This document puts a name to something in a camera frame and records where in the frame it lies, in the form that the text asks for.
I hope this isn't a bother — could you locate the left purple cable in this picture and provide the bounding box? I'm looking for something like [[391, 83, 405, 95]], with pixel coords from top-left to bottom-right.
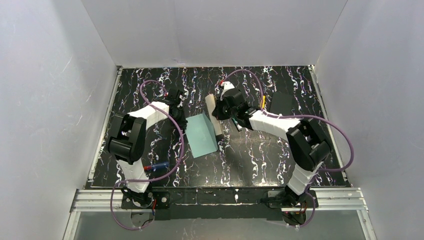
[[109, 79, 186, 232]]

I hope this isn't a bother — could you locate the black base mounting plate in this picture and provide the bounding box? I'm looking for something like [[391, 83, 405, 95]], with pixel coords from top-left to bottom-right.
[[121, 186, 319, 224]]

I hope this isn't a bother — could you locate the teal envelope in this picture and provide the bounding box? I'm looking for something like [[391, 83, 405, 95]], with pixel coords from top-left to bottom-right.
[[185, 113, 218, 158]]

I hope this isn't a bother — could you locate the green white glue stick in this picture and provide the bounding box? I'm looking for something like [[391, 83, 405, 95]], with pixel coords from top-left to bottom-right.
[[233, 120, 242, 132]]

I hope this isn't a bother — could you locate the purple cable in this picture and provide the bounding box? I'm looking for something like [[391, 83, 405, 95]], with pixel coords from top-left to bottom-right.
[[109, 79, 186, 232], [218, 68, 355, 229]]

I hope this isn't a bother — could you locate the blue red screwdriver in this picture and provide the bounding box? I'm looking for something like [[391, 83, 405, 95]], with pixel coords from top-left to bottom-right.
[[143, 162, 169, 171]]

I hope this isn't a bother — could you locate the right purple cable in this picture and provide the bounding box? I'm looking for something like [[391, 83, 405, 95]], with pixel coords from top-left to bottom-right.
[[218, 68, 355, 229]]

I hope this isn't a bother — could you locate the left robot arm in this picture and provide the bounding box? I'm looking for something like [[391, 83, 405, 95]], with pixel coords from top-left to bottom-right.
[[105, 88, 187, 194]]

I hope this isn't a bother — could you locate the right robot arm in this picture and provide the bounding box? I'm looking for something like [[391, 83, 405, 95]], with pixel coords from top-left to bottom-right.
[[212, 87, 332, 196]]

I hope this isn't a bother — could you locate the beige letter paper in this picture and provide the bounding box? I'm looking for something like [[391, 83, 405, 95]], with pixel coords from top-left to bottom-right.
[[205, 94, 223, 136]]

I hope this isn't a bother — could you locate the yellow marker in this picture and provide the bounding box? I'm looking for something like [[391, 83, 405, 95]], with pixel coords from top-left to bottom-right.
[[260, 95, 266, 110]]

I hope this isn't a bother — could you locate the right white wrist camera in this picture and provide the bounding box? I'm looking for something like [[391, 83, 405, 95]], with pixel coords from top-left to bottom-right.
[[220, 81, 235, 100]]

